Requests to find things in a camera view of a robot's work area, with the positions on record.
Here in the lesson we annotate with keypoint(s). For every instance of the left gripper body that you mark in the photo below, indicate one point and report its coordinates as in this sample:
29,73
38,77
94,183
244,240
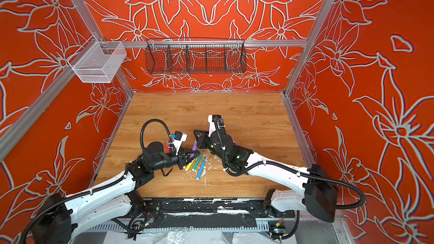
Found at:
181,161

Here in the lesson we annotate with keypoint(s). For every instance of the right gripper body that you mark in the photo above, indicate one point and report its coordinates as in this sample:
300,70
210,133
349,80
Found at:
207,142

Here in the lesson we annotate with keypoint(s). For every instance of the purple highlighter pen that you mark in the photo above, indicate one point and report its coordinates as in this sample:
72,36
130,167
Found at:
194,148

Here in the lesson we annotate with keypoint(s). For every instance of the yellow highlighter pen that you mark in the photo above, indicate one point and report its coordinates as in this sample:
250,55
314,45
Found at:
189,165

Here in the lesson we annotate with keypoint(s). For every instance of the pink highlighter pen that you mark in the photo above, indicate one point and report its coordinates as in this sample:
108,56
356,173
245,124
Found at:
167,147

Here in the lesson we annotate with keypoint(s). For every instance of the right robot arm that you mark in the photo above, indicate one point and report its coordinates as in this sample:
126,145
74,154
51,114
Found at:
309,189

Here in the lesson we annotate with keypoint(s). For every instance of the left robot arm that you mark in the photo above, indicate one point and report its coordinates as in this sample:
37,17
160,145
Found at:
63,218

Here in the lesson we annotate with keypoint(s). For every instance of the green highlighter pen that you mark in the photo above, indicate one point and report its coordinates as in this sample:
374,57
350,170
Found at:
198,161

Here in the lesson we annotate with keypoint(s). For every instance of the blue highlighter pen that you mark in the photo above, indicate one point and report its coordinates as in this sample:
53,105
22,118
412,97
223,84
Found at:
201,169

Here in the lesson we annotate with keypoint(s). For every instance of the white mesh basket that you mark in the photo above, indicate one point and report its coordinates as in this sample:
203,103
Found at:
98,61

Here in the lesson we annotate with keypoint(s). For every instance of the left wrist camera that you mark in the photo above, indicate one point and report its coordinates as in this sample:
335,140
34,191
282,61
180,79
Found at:
176,141

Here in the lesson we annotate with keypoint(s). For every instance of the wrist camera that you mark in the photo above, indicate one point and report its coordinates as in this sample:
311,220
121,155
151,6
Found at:
216,123
176,141

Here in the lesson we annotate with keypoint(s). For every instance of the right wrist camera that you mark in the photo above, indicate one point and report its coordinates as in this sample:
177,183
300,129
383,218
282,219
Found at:
216,123

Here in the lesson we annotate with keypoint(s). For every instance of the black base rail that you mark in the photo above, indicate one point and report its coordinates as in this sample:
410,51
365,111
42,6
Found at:
208,213

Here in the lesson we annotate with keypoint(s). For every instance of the black wire basket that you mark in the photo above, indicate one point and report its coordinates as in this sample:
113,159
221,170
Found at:
195,56

